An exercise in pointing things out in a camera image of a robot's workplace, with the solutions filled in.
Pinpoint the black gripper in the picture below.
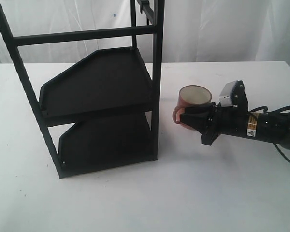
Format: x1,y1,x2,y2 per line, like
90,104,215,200
180,81,248,145

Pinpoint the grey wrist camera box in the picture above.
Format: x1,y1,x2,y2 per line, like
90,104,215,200
219,81,240,107

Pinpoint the black metal shelf rack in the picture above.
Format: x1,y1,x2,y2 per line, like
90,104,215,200
0,0,165,179

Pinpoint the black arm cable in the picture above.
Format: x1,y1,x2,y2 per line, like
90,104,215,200
250,103,290,170

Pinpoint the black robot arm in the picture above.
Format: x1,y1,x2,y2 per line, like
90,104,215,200
179,81,290,150

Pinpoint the white backdrop curtain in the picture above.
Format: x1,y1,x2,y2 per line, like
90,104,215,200
2,0,290,65

